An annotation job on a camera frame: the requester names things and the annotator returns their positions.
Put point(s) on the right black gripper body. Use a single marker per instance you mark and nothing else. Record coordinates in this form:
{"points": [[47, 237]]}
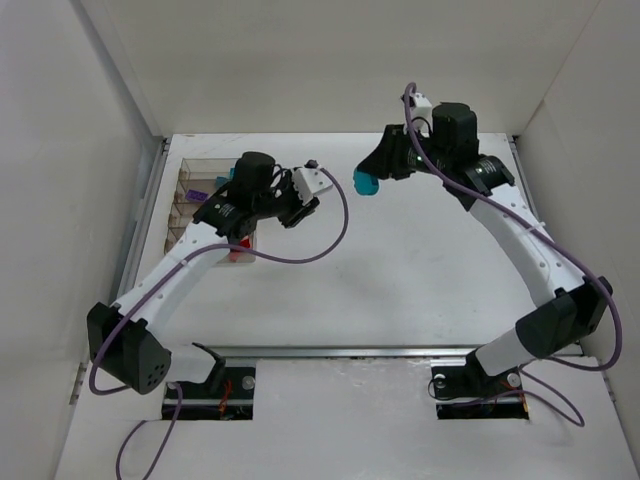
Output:
{"points": [[388, 151]]}

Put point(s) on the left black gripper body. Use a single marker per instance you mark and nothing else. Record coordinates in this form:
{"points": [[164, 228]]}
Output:
{"points": [[295, 214]]}

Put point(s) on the purple lego plate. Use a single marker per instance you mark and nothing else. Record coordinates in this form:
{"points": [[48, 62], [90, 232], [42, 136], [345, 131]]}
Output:
{"points": [[196, 196]]}

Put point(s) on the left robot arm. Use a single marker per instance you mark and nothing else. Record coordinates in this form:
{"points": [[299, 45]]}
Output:
{"points": [[125, 337]]}

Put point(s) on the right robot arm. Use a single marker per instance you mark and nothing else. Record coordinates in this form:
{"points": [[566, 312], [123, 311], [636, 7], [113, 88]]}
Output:
{"points": [[569, 303]]}

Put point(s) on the clear bin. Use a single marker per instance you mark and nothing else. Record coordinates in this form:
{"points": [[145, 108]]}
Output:
{"points": [[245, 255], [205, 185], [181, 214], [193, 169]]}

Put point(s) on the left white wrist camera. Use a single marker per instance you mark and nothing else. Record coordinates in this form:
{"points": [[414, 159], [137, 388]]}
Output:
{"points": [[309, 183]]}

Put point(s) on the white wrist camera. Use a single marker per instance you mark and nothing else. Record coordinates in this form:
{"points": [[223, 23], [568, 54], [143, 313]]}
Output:
{"points": [[420, 109], [309, 183]]}

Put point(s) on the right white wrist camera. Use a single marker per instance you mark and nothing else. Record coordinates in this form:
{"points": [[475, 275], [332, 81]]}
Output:
{"points": [[420, 109]]}

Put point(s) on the aluminium rail front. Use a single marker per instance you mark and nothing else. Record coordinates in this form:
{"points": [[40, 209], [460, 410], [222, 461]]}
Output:
{"points": [[316, 352]]}

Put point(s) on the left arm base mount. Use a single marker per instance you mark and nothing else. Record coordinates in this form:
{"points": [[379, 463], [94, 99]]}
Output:
{"points": [[204, 385]]}

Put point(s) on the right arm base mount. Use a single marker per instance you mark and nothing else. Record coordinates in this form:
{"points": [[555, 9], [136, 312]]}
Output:
{"points": [[461, 394]]}

